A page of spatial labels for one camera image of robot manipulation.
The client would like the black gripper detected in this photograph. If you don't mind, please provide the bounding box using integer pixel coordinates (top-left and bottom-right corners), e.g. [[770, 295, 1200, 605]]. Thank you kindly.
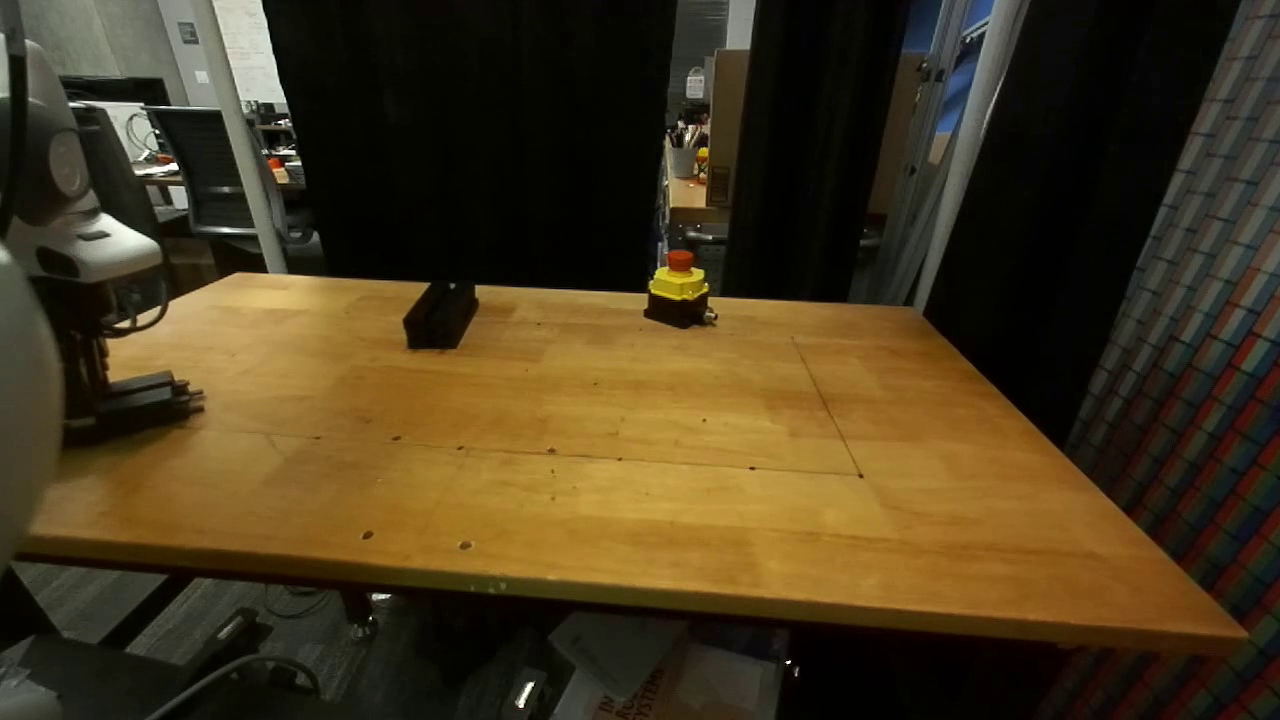
[[35, 277, 129, 432]]

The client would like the black office chair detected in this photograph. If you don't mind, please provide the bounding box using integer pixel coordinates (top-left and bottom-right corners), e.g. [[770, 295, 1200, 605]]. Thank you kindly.
[[144, 102, 274, 248]]

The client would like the white frame post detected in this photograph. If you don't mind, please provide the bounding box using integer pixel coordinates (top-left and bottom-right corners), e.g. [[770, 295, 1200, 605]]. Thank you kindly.
[[866, 0, 1033, 312]]

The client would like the yellow red emergency stop button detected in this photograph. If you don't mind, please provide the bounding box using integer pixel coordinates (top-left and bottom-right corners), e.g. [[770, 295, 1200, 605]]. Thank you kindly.
[[646, 244, 715, 329]]

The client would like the narrow black curtain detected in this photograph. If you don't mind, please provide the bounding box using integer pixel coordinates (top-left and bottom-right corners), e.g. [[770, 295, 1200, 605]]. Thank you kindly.
[[725, 0, 926, 305]]

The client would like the cardboard box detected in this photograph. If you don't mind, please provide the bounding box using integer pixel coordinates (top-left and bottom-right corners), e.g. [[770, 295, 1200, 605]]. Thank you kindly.
[[702, 45, 755, 213]]

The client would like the white support post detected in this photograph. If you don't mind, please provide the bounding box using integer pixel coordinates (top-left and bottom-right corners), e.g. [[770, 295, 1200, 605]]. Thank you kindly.
[[158, 0, 292, 281]]

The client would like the colourful patterned backdrop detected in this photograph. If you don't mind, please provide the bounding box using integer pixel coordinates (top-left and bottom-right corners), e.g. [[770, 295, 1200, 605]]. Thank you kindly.
[[1037, 0, 1280, 720]]

